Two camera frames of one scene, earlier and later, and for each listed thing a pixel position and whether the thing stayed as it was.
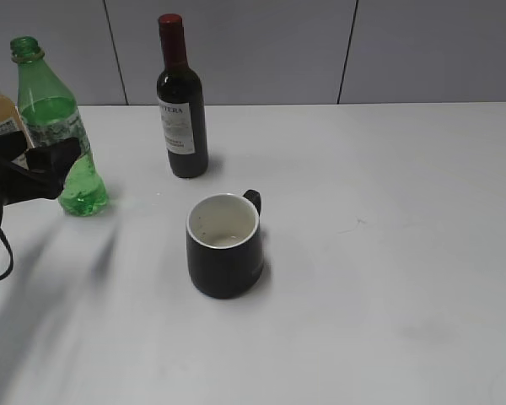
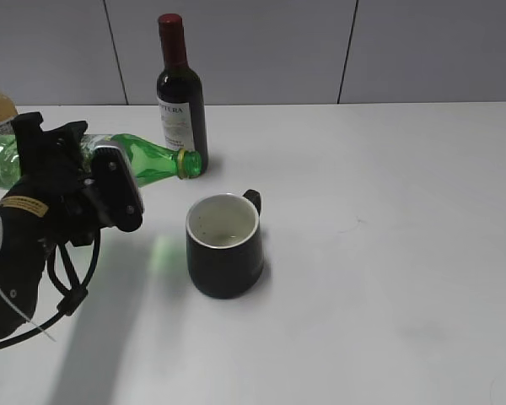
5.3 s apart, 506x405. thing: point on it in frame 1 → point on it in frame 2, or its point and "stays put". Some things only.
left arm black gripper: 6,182 → 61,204
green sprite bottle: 51,114 → 151,162
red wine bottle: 182,105 stays put
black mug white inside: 224,244 stays put
